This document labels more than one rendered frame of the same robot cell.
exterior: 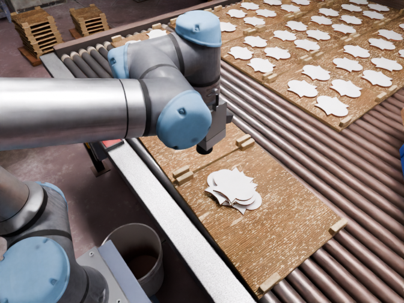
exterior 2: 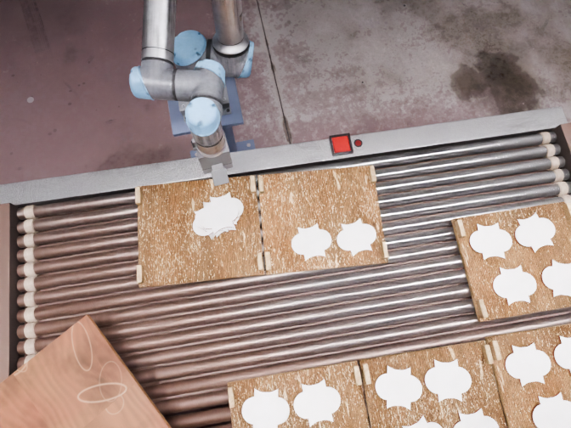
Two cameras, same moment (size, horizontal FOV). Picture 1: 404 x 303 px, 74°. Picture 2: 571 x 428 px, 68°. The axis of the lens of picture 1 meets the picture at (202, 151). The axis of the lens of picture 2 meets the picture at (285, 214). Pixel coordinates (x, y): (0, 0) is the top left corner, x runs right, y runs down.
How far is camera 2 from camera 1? 1.12 m
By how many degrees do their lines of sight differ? 50
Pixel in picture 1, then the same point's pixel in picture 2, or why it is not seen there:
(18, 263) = (191, 40)
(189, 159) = (274, 200)
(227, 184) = (220, 209)
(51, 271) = (178, 53)
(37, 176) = not seen: hidden behind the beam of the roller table
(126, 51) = (202, 67)
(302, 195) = (182, 273)
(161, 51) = (195, 87)
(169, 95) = (144, 70)
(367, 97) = not seen: outside the picture
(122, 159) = (311, 148)
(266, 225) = (176, 223)
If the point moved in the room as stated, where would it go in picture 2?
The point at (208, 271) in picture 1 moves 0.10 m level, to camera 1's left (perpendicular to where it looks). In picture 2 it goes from (174, 168) to (189, 145)
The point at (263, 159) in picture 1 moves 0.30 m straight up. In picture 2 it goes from (236, 267) to (226, 251)
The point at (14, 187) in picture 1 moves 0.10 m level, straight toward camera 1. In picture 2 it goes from (223, 35) to (191, 45)
